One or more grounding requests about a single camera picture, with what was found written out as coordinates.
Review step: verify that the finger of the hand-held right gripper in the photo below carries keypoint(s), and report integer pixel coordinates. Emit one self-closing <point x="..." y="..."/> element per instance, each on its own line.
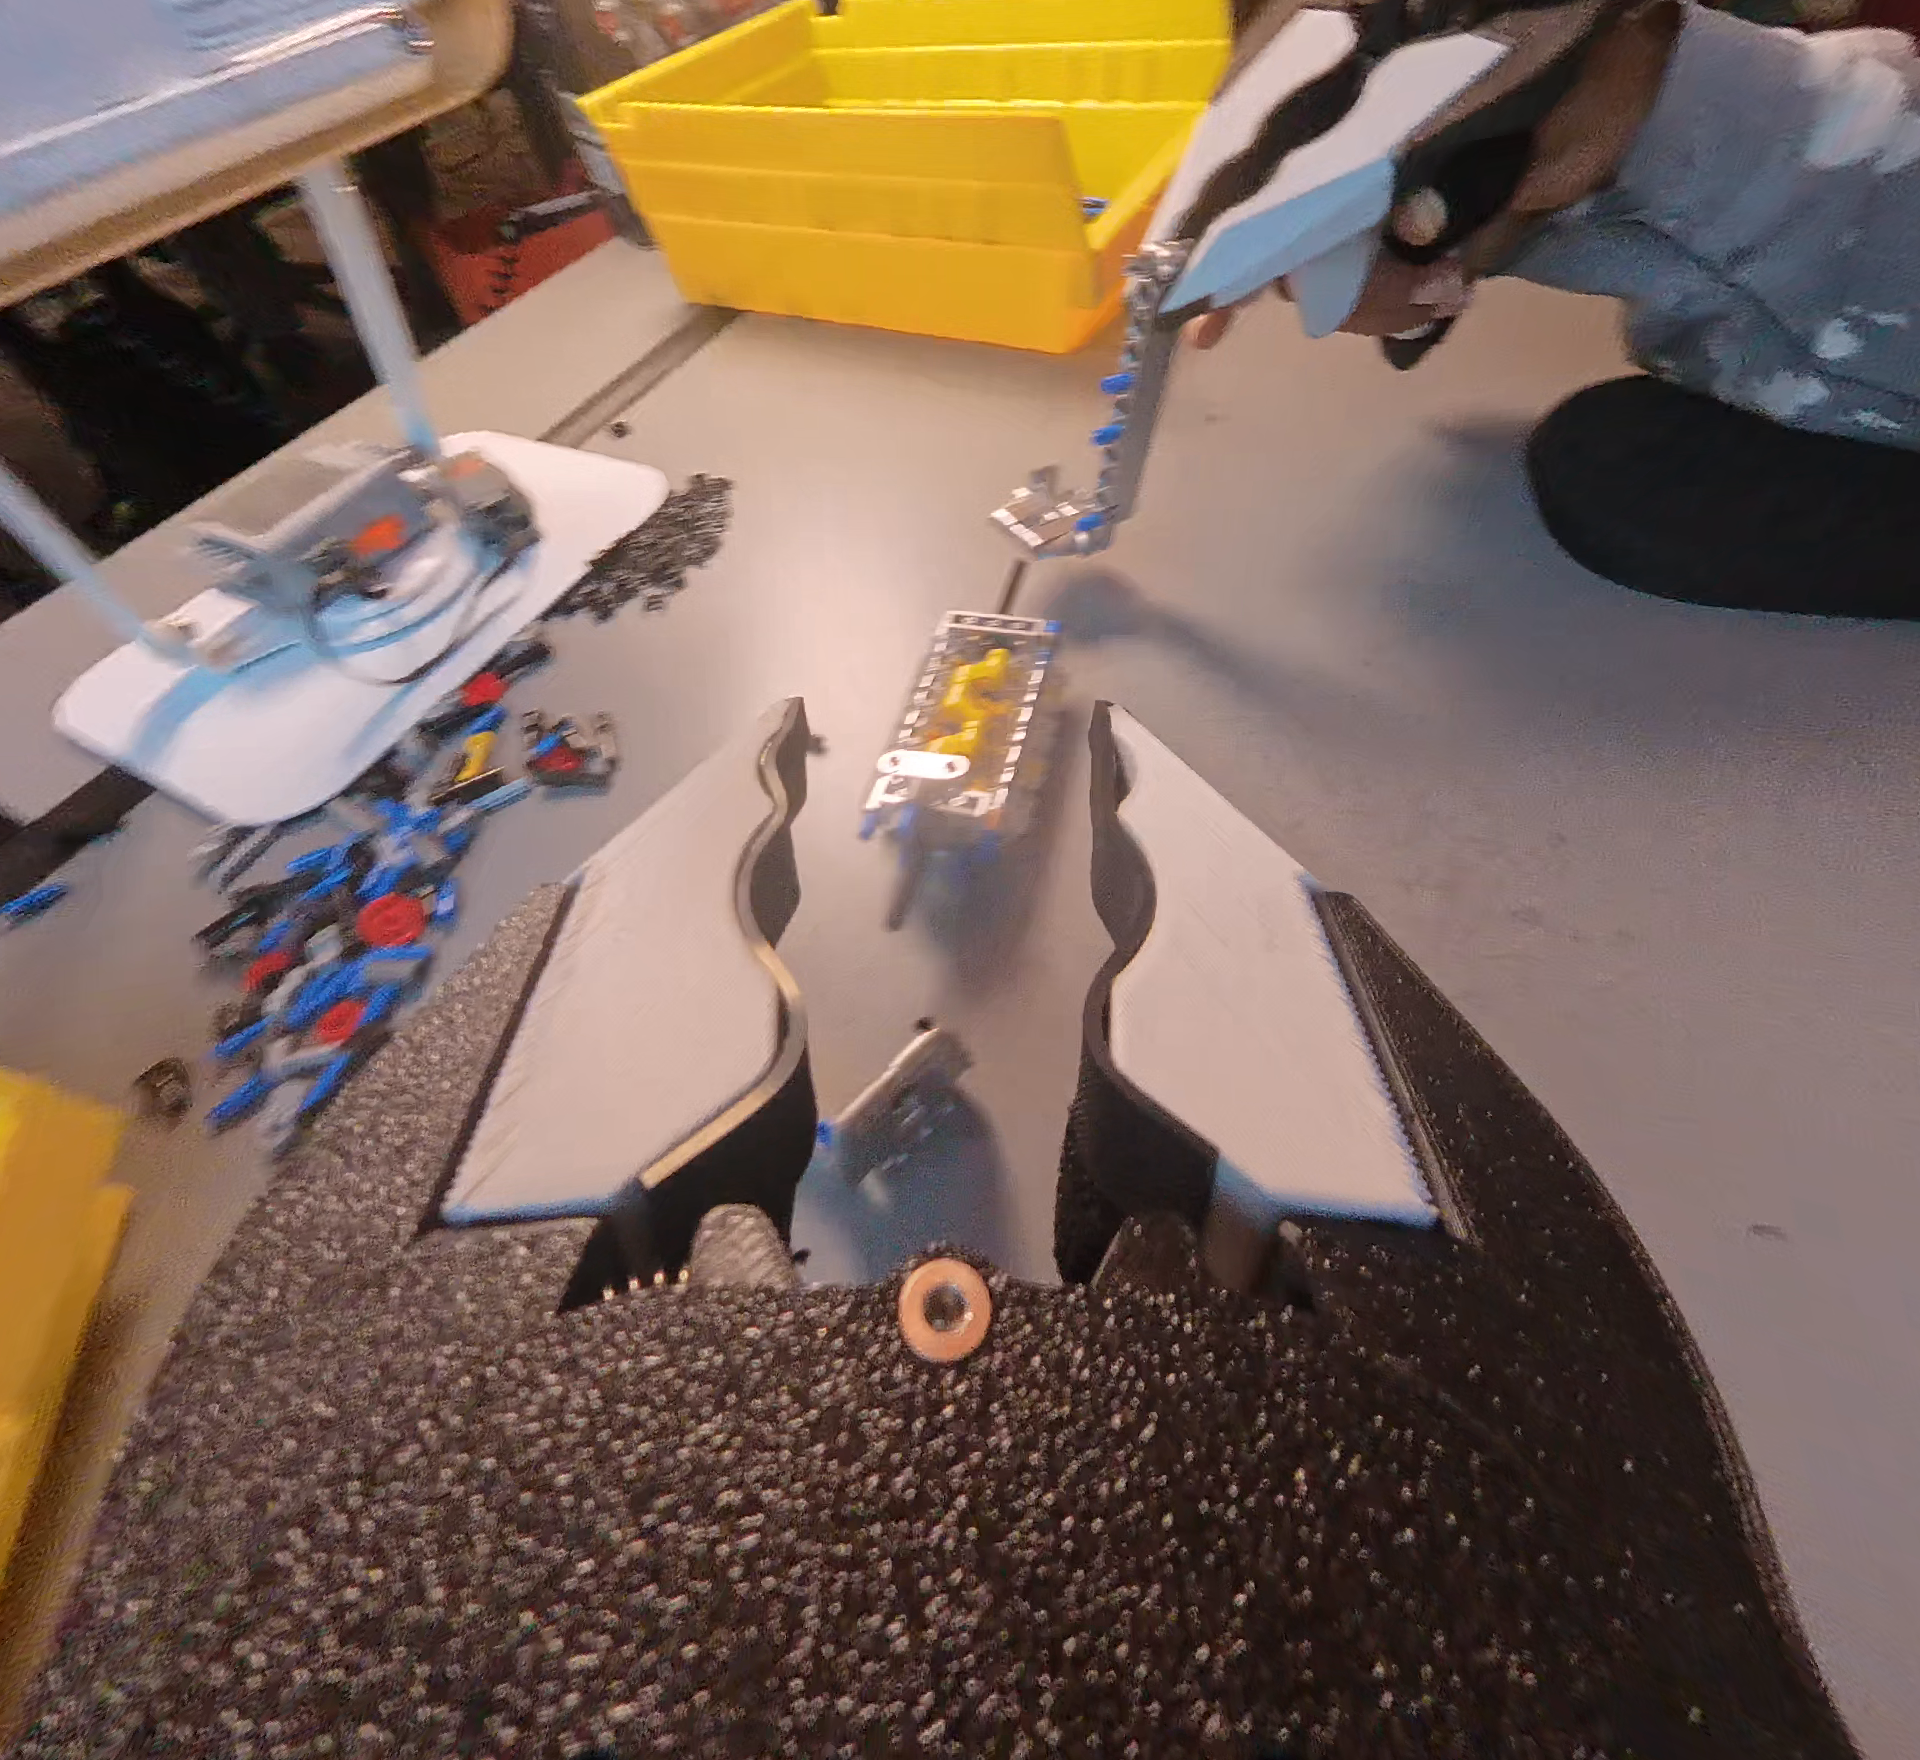
<point x="1321" y="201"/>
<point x="1245" y="124"/>

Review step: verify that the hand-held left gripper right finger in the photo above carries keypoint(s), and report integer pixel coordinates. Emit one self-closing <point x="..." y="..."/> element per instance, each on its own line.
<point x="1261" y="1040"/>

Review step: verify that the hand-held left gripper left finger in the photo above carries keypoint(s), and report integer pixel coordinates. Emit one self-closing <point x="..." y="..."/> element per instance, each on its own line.
<point x="632" y="1023"/>

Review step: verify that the grey beam with small bracket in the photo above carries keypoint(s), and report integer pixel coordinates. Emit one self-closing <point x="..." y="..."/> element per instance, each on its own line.
<point x="1144" y="381"/>

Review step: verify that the grey beam with motor block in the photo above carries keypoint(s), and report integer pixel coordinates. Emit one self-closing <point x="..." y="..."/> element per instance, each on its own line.
<point x="900" y="1093"/>

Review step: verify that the clear engine block yellow crankshaft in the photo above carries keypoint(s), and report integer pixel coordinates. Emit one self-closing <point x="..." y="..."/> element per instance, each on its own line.
<point x="970" y="726"/>

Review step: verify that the person's right forearm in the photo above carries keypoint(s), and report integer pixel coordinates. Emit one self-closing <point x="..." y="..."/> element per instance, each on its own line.
<point x="1770" y="213"/>

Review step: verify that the person's right hand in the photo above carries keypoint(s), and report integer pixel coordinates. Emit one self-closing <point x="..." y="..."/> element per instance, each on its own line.
<point x="1591" y="108"/>

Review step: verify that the pile of mixed brick parts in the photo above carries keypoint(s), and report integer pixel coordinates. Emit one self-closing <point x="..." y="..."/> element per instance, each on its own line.
<point x="384" y="918"/>

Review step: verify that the nested yellow empty bins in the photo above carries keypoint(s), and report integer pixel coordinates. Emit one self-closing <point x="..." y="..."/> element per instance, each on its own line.
<point x="900" y="258"/>

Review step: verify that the pile of black pins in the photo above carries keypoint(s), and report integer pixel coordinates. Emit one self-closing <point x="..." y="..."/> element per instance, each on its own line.
<point x="644" y="544"/>

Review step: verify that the white document stand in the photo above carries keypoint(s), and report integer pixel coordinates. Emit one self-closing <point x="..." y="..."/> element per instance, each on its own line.
<point x="196" y="754"/>

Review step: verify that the grey battery box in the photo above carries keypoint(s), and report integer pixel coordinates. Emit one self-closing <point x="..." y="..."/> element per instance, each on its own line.
<point x="301" y="515"/>

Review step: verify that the yellow bin with brick parts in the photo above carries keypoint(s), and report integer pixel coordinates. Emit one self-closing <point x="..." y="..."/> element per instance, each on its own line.
<point x="53" y="1265"/>

